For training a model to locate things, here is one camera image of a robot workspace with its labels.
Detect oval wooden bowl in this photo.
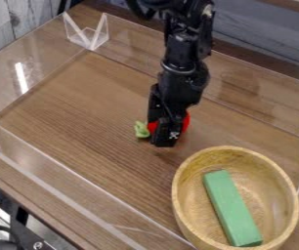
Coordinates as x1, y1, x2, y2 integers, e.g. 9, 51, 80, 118
171, 146, 299, 250

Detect clear acrylic corner bracket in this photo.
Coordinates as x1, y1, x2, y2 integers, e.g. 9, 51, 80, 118
63, 13, 109, 51

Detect green rectangular block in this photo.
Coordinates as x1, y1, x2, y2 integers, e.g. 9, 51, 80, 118
203, 170, 264, 247

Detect clear acrylic table enclosure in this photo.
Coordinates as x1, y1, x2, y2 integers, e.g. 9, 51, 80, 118
0, 10, 299, 250

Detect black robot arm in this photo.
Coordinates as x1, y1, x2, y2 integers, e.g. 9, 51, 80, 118
125, 0, 215, 147

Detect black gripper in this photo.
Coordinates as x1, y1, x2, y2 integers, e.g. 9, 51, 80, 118
148, 62, 210, 147

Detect black metal table bracket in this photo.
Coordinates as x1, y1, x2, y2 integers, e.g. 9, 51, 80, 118
11, 206, 56, 250

